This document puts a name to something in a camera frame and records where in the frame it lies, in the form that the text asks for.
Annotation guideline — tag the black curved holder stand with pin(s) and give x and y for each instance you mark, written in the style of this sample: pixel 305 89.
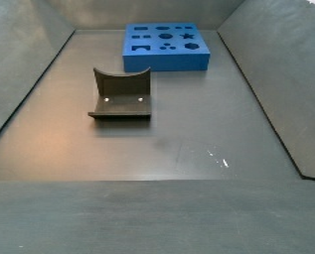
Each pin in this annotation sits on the black curved holder stand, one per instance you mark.
pixel 124 94

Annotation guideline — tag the blue shape-sorter block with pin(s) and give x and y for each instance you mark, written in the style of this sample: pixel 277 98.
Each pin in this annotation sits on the blue shape-sorter block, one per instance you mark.
pixel 164 47

